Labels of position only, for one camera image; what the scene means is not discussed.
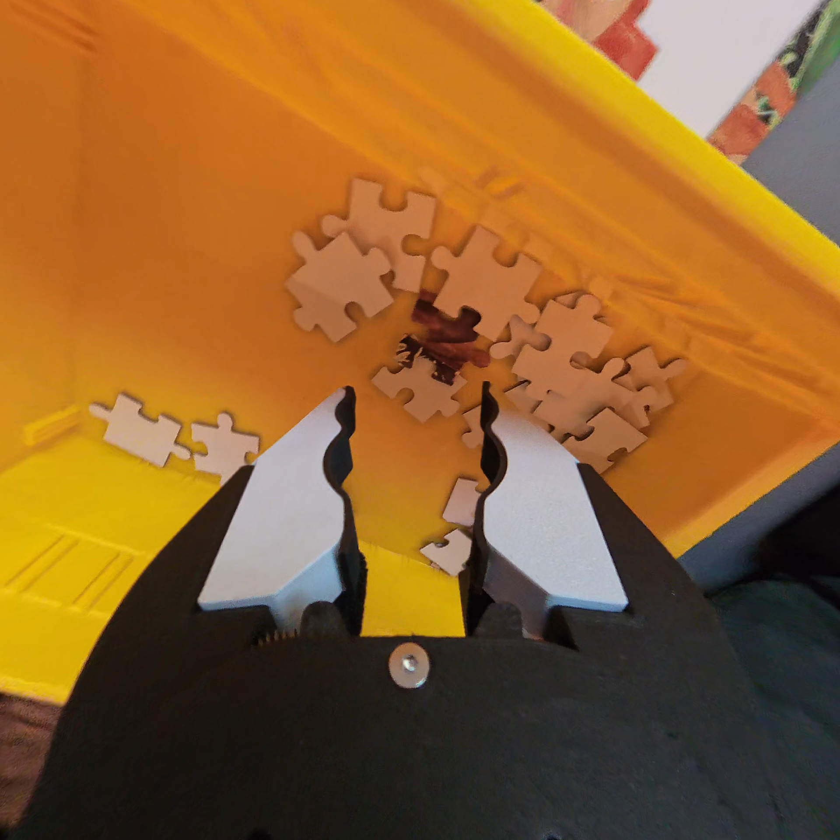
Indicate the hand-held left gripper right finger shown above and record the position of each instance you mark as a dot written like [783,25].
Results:
[551,525]

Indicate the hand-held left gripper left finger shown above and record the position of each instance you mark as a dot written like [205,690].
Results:
[282,525]

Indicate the pile of puzzle pieces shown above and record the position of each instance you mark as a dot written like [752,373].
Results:
[485,275]

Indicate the yellow plastic bin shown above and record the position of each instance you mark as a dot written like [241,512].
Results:
[164,229]

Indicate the puzzle frame tray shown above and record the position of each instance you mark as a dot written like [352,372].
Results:
[709,59]

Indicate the person's dark clothing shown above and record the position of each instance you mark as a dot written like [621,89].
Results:
[787,656]

